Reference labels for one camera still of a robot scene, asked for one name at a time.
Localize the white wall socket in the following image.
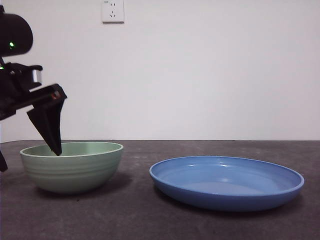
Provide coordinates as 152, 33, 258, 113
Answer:
101, 0, 125, 25

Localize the blue round plate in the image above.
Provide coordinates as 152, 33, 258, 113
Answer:
149, 155, 306, 213

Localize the green ribbed bowl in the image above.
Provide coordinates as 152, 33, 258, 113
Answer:
19, 141, 125, 195

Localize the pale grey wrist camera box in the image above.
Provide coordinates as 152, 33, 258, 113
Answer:
30, 69, 43, 84

